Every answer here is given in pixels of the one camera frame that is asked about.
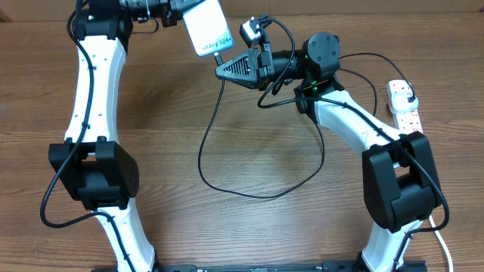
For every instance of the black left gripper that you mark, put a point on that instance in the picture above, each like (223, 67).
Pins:
(172, 10)

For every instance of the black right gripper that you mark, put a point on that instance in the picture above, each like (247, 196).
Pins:
(259, 66)

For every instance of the blue Galaxy smartphone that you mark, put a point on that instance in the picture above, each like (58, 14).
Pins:
(208, 29)

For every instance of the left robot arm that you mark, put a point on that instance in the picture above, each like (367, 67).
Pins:
(90, 162)

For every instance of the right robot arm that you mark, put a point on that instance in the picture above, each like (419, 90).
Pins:
(400, 183)

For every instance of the white charger plug adapter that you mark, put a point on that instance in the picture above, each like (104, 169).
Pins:
(402, 103)

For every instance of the white power strip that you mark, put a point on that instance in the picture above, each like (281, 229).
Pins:
(405, 115)

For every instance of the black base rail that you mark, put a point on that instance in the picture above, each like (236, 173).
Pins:
(257, 268)

